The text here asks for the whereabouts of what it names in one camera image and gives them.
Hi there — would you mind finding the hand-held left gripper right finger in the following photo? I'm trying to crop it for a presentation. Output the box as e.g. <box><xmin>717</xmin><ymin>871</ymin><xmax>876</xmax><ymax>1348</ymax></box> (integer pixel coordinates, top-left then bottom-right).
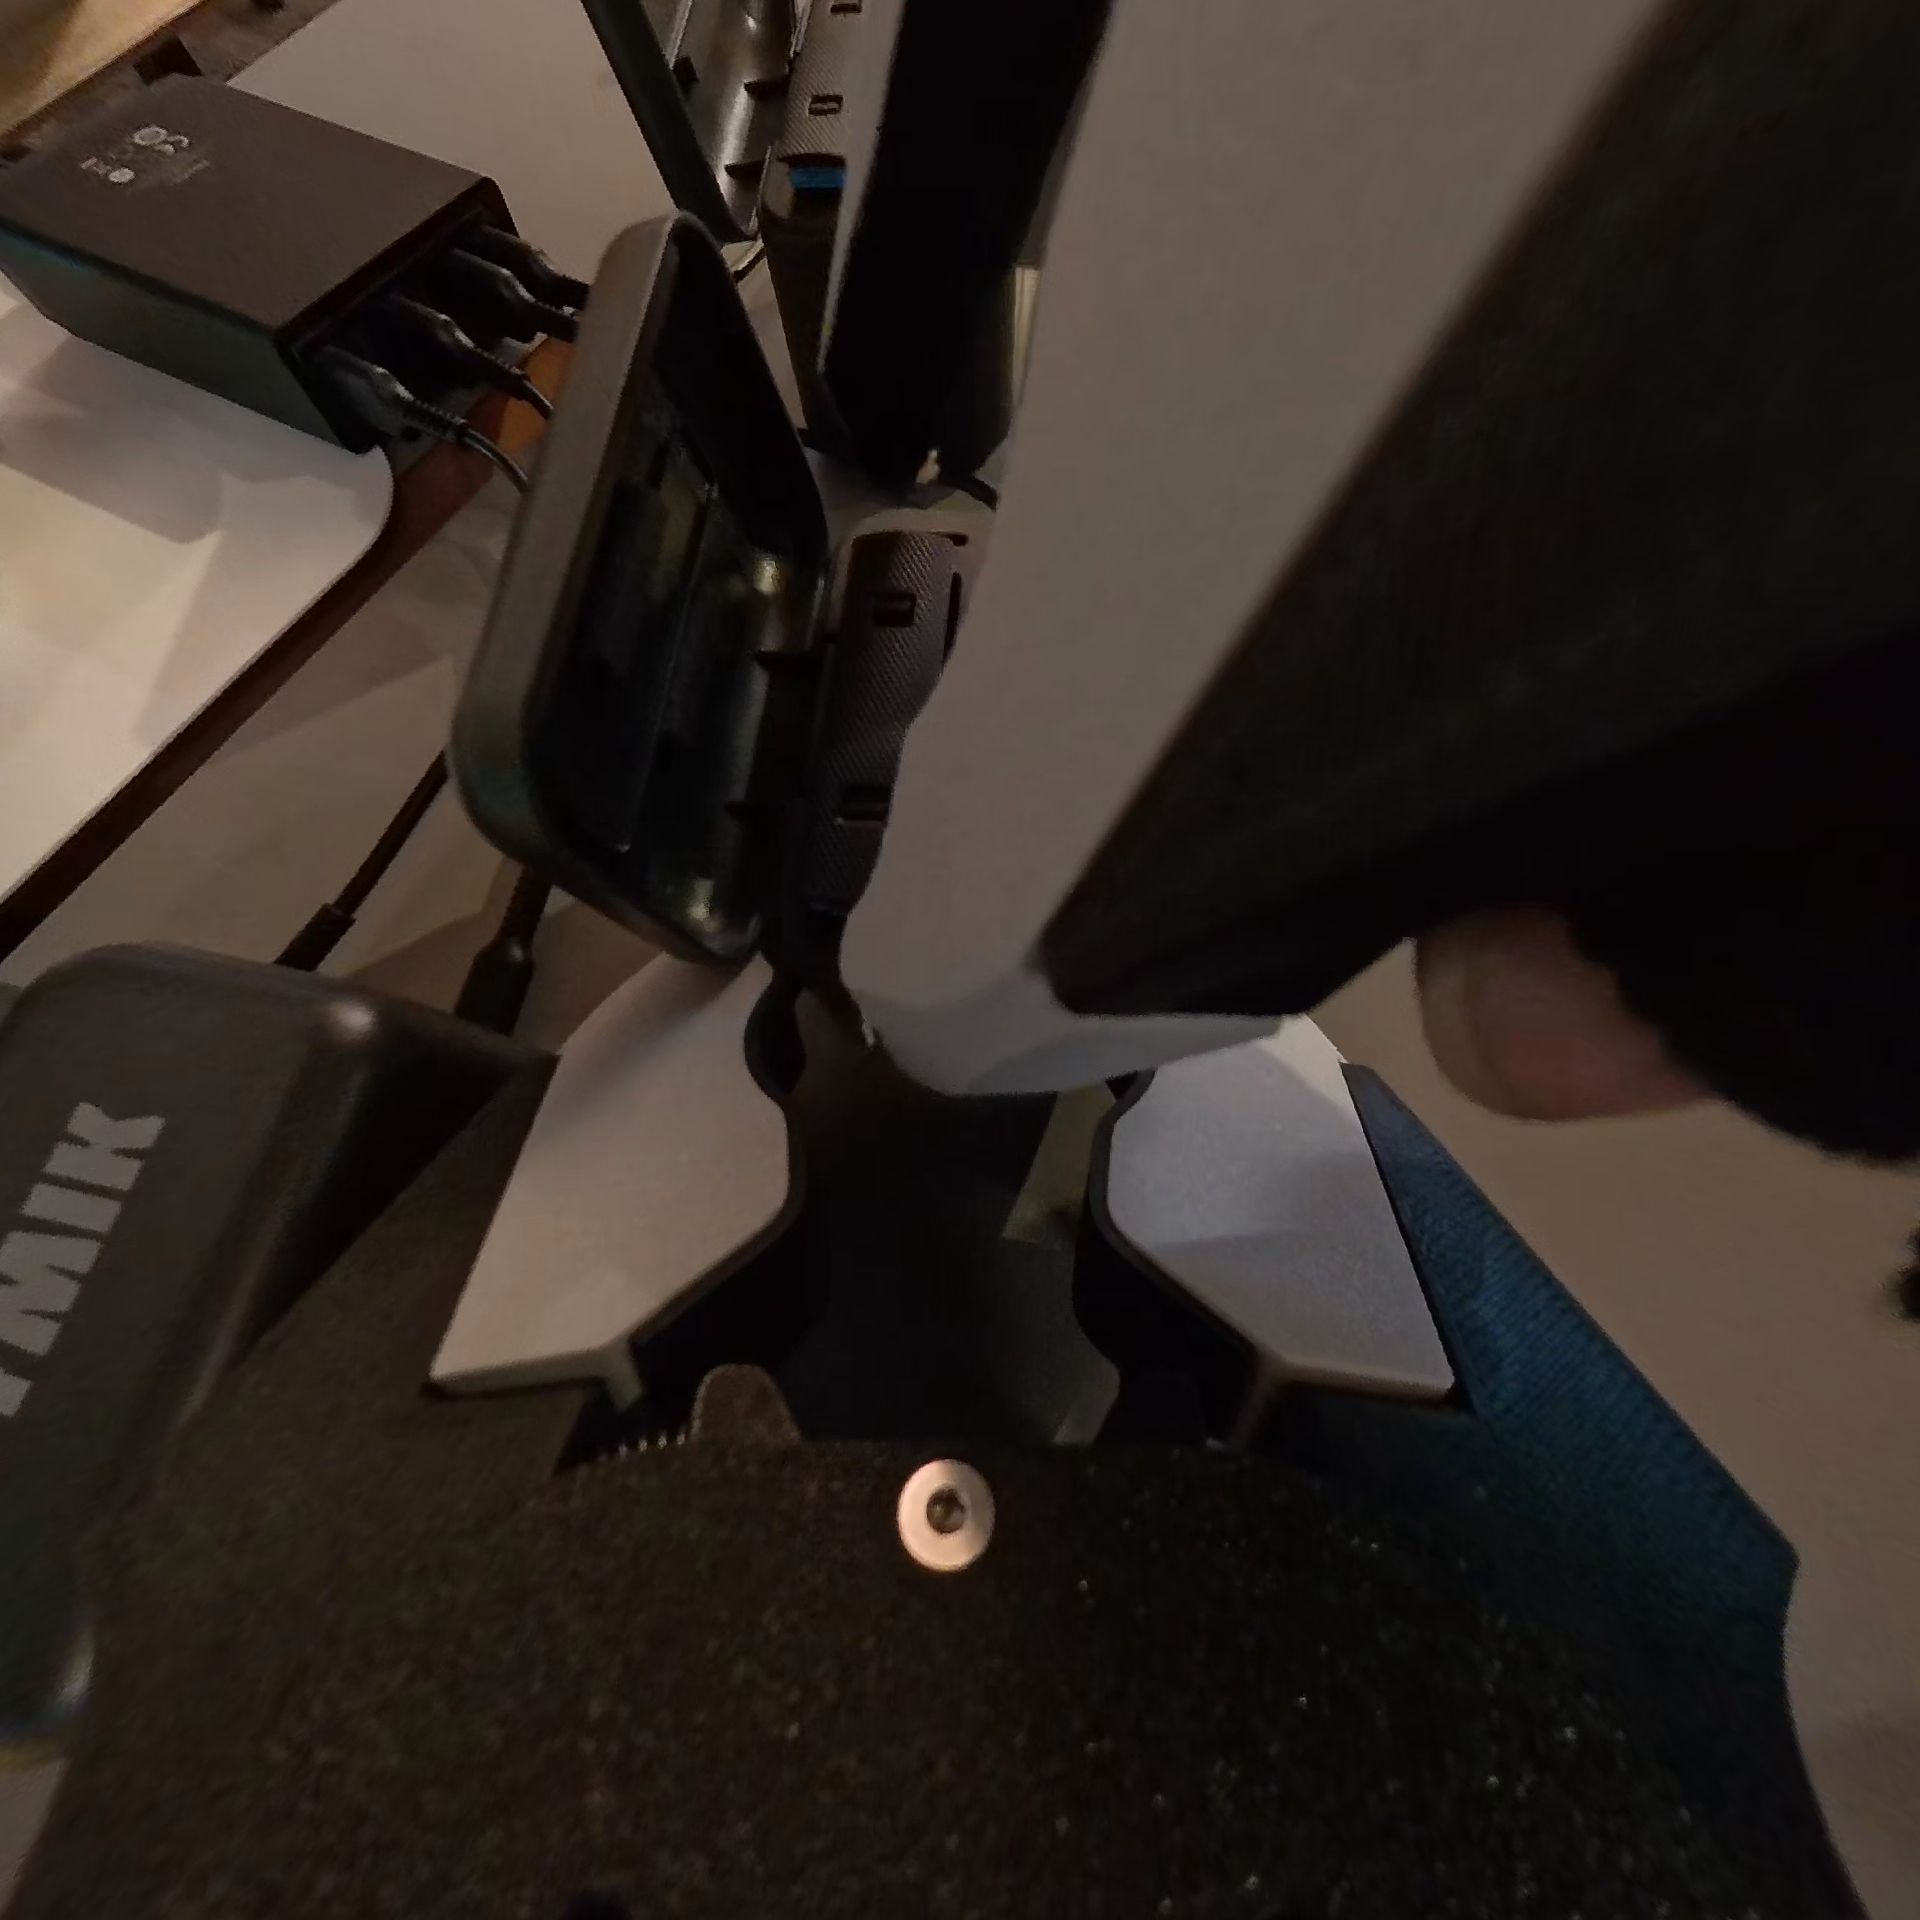
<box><xmin>1068</xmin><ymin>1017</ymin><xmax>1466</xmax><ymax>1404</ymax></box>

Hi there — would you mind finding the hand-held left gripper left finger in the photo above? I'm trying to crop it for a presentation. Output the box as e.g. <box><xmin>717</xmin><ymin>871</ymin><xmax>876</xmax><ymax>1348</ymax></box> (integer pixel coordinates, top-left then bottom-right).
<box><xmin>428</xmin><ymin>970</ymin><xmax>825</xmax><ymax>1396</ymax></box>

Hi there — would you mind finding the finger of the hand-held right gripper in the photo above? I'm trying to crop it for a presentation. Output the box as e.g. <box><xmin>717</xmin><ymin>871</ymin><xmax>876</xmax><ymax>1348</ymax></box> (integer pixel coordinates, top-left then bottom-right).
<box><xmin>832</xmin><ymin>0</ymin><xmax>1670</xmax><ymax>1097</ymax></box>

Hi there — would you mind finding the dark lidded battery charging case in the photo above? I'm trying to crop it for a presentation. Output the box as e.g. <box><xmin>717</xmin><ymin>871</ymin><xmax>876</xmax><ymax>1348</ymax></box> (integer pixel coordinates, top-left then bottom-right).
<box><xmin>451</xmin><ymin>210</ymin><xmax>992</xmax><ymax>969</ymax></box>

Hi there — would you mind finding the person's right hand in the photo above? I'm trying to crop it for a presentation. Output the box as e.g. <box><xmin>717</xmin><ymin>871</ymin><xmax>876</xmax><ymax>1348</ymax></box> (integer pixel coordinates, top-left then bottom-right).
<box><xmin>1417</xmin><ymin>908</ymin><xmax>1741</xmax><ymax>1125</ymax></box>

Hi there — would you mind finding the black charger with white lettering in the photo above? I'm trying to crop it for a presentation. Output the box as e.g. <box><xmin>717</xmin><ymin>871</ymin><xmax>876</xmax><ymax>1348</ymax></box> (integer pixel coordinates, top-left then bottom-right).
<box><xmin>0</xmin><ymin>941</ymin><xmax>558</xmax><ymax>1727</ymax></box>

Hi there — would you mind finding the white board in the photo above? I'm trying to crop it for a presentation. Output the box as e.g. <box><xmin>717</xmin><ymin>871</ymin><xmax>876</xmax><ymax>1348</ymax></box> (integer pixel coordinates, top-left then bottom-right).
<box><xmin>0</xmin><ymin>286</ymin><xmax>497</xmax><ymax>916</ymax></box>

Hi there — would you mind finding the black multi-port USB charger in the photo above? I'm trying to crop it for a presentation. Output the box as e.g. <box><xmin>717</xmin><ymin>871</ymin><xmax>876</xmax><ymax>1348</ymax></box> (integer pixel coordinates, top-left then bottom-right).
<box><xmin>0</xmin><ymin>74</ymin><xmax>520</xmax><ymax>452</ymax></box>

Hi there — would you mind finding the light wooden board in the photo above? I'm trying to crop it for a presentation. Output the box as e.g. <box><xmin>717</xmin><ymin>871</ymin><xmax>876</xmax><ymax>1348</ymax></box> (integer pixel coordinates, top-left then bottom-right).
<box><xmin>0</xmin><ymin>0</ymin><xmax>302</xmax><ymax>152</ymax></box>

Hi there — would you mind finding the dark camera battery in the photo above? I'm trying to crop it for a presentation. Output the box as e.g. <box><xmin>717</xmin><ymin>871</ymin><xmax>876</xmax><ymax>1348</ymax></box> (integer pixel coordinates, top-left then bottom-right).
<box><xmin>803</xmin><ymin>526</ymin><xmax>985</xmax><ymax>961</ymax></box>

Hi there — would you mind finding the black USB cable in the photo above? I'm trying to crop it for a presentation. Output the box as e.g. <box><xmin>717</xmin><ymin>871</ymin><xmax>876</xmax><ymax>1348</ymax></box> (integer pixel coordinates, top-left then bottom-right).
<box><xmin>480</xmin><ymin>221</ymin><xmax>597</xmax><ymax>297</ymax></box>
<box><xmin>274</xmin><ymin>356</ymin><xmax>539</xmax><ymax>973</ymax></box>
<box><xmin>442</xmin><ymin>247</ymin><xmax>584</xmax><ymax>340</ymax></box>

